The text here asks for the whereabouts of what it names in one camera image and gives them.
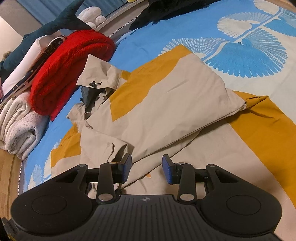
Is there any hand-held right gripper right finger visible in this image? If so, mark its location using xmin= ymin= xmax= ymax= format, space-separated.
xmin=162 ymin=154 xmax=234 ymax=202

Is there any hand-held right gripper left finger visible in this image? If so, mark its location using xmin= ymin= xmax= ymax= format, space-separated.
xmin=53 ymin=153 xmax=133 ymax=205

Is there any beige and mustard jacket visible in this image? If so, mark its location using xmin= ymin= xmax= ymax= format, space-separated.
xmin=50 ymin=45 xmax=296 ymax=198

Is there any red round cushion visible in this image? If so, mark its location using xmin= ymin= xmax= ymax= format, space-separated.
xmin=30 ymin=29 xmax=116 ymax=121

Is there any white folded blanket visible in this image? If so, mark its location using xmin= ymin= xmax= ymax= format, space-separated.
xmin=0 ymin=94 xmax=50 ymax=160

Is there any blue patterned bed cover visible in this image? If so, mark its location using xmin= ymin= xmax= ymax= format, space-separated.
xmin=21 ymin=0 xmax=296 ymax=194

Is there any white rolled cloth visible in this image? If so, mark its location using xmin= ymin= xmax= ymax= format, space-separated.
xmin=0 ymin=35 xmax=68 ymax=93

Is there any white plush toy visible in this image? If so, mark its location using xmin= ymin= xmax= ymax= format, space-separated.
xmin=77 ymin=7 xmax=106 ymax=29

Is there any dark teal garment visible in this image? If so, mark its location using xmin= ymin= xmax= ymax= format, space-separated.
xmin=0 ymin=0 xmax=93 ymax=70

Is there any black cloth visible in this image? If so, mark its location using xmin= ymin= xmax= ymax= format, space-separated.
xmin=128 ymin=0 xmax=210 ymax=30

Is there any blue curtain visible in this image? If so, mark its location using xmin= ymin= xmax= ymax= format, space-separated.
xmin=17 ymin=0 xmax=130 ymax=19

